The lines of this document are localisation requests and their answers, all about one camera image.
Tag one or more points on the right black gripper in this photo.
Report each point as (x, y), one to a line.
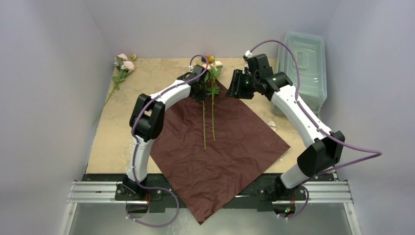
(235, 84)

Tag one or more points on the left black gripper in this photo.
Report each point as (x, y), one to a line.
(202, 96)

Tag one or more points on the peach flower stem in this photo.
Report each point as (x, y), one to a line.
(204, 123)

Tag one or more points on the white flower stem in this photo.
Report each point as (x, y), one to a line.
(215, 69)

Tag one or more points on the dark red wrapping paper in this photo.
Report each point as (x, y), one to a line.
(245, 146)

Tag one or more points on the pale pink flower stem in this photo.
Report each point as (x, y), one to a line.
(125, 66)

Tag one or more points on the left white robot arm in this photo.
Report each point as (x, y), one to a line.
(147, 122)

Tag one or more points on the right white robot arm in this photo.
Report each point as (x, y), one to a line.
(323, 149)

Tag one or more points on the orange black small clip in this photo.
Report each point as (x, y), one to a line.
(206, 59)

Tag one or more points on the cream ribbon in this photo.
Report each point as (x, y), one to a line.
(272, 125)

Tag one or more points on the clear plastic storage box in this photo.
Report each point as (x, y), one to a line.
(309, 52)

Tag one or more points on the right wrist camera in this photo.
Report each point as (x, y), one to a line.
(247, 54)

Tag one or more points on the aluminium rail frame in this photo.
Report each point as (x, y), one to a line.
(161, 195)

